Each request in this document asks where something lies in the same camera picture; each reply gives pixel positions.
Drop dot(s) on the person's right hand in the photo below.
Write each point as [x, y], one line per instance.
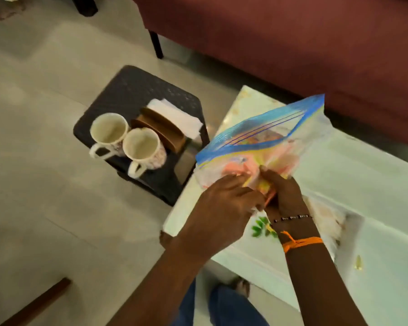
[287, 200]

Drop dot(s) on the person's left hand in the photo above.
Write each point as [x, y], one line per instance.
[214, 217]

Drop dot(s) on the person's left fingers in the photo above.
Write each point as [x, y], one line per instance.
[248, 198]

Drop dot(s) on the person's right thumb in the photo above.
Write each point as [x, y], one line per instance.
[272, 174]

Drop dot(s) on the clear zip bag blue seal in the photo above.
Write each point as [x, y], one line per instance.
[275, 132]

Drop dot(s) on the person's right forearm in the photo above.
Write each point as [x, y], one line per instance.
[316, 278]

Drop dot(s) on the person's left forearm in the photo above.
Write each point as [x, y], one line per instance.
[156, 288]

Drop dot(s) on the orange and yellow bag contents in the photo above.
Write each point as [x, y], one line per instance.
[244, 164]

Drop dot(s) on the orange wrist thread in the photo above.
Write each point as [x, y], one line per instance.
[302, 242]

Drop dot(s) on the person's foot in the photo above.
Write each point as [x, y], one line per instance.
[240, 286]

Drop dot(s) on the white floral table cover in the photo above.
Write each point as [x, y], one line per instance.
[367, 186]

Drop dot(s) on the white paper napkins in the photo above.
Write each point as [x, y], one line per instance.
[180, 115]

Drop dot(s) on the brown wooden napkin holder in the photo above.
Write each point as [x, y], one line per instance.
[163, 130]

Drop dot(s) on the person's blue jeans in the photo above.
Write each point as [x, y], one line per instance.
[231, 310]

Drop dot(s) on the white floral mug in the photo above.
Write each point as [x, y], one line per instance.
[143, 147]
[108, 130]

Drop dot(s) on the dark red sofa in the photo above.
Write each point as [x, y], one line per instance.
[292, 40]

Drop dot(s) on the black woven plastic stool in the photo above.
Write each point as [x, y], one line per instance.
[129, 88]

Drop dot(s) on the black sofa leg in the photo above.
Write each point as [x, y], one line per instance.
[156, 44]

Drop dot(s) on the brown wooden bar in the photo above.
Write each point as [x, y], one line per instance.
[37, 303]

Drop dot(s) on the dark furniture leg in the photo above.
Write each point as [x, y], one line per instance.
[84, 5]

